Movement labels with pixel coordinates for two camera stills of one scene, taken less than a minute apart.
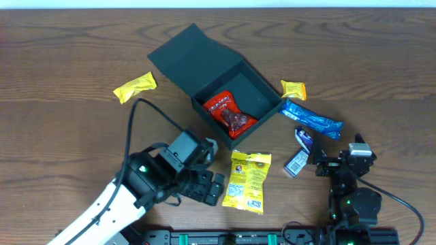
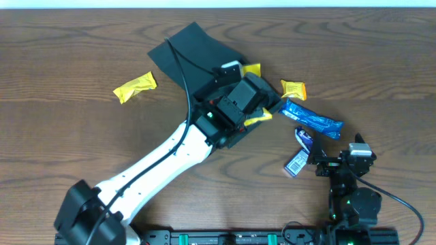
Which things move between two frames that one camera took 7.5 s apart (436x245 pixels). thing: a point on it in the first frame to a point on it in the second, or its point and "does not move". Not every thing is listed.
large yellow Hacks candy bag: (245, 188) to (256, 69)
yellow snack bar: (146, 82) does not move
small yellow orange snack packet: (294, 90) does not move
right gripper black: (330, 165) does not move
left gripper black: (203, 185) to (267, 99)
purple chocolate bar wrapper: (304, 139) does not move
